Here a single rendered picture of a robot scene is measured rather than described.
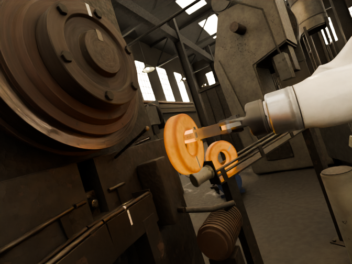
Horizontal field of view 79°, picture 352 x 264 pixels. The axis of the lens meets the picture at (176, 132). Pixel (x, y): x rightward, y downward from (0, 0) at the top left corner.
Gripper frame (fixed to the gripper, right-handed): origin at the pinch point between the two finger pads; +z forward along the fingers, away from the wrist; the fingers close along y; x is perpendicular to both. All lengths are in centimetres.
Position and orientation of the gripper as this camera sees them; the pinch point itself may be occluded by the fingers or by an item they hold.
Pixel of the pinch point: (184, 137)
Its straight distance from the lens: 55.3
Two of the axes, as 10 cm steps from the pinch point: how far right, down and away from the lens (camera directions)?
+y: 4.5, -1.1, 8.9
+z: -8.5, 2.4, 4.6
